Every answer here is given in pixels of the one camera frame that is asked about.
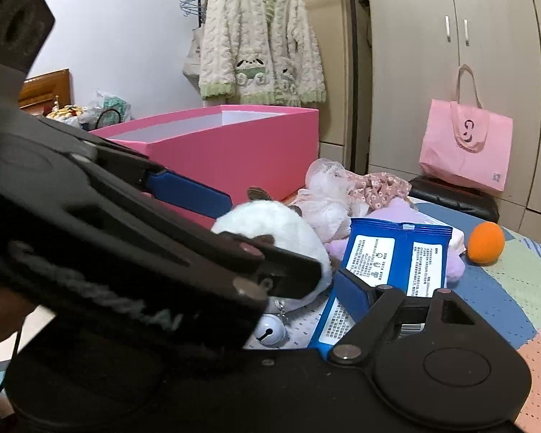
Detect white wet wipes packet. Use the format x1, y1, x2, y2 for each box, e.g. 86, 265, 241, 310
448, 228, 468, 254

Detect black suitcase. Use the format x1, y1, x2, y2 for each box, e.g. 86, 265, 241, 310
408, 176, 500, 224

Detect cream fleece cardigan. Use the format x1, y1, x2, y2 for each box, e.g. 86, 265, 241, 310
198, 0, 327, 104

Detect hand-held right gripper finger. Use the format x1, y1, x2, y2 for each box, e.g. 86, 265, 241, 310
328, 268, 476, 366

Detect white plastic bag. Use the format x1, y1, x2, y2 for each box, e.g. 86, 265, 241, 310
79, 90, 132, 131

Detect pink tote bag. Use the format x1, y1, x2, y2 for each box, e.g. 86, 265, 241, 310
418, 64, 514, 192

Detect white canvas tote bag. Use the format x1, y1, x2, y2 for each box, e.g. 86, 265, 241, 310
181, 27, 204, 79

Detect blue wire hangers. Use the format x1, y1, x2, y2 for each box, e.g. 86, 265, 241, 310
179, 0, 208, 17

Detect white plush toy with bell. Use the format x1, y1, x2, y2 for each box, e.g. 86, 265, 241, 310
211, 187, 334, 349

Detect wooden headboard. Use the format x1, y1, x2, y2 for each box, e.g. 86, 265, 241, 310
19, 69, 73, 110

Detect patchwork blanket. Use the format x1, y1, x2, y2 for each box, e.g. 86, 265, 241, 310
248, 196, 541, 433

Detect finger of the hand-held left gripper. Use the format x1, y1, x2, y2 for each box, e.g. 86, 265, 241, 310
94, 139, 234, 220
212, 231, 324, 301

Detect pink cardboard box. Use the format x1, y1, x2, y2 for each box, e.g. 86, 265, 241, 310
88, 105, 320, 231

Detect pink floral cloth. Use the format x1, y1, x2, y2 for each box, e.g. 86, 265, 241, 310
349, 172, 413, 217

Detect beige wardrobe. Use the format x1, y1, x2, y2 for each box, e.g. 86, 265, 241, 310
365, 0, 541, 253

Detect orange plush ball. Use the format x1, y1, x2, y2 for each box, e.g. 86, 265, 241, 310
466, 222, 506, 266

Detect purple plush toy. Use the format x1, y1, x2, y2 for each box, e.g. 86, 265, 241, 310
327, 198, 467, 286

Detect small stuffed toys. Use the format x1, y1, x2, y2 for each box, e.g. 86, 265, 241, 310
45, 103, 89, 123

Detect blue wet wipes packet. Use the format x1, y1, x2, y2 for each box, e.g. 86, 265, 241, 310
307, 217, 454, 353

